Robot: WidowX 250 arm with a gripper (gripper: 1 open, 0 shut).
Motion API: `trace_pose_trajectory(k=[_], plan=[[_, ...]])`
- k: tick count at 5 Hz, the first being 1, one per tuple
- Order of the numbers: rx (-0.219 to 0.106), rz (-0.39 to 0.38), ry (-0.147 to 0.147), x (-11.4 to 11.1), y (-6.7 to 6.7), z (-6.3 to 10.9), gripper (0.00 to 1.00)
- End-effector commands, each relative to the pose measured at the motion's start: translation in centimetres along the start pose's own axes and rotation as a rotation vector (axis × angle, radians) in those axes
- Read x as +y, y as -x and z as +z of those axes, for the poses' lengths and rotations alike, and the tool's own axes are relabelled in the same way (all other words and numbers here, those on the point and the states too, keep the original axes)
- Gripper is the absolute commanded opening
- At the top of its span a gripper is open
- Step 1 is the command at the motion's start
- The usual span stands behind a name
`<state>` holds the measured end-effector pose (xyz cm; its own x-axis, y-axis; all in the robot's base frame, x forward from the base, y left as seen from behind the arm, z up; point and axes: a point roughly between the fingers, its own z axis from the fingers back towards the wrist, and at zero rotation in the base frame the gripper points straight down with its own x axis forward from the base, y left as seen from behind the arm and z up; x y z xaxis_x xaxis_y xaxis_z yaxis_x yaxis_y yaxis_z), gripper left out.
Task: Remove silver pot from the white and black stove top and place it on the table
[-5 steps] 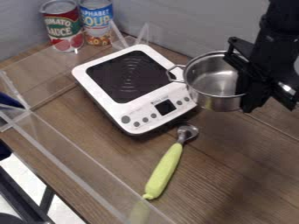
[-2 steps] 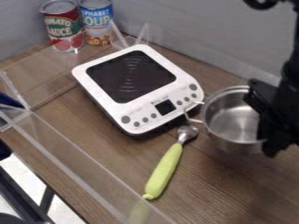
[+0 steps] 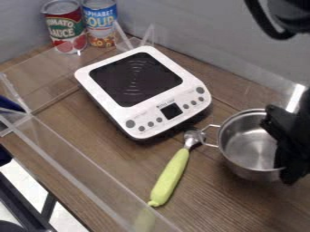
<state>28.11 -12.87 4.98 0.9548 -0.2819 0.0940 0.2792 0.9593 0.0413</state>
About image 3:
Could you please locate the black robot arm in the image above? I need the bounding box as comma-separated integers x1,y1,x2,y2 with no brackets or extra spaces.
243,0,310,185

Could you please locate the white and black stove top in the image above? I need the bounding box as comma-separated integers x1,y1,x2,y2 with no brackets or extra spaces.
73,45,212,140

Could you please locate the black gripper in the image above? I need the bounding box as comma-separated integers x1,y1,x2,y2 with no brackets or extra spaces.
260,87,310,185

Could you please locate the alphabet soup can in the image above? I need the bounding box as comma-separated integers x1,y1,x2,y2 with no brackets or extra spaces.
81,0,117,48

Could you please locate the green handled ice cream scoop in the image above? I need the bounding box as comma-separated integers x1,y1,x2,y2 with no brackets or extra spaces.
148,129,203,207

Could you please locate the tomato sauce can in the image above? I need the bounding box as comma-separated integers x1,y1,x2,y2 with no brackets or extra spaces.
41,0,86,53

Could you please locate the clear acrylic barrier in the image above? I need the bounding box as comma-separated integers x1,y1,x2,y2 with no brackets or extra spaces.
0,72,183,232

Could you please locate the black table frame leg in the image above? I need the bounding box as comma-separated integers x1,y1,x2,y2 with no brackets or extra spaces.
0,172,57,232

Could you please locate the silver metal pot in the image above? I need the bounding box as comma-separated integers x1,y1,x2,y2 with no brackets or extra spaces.
200,109,283,182

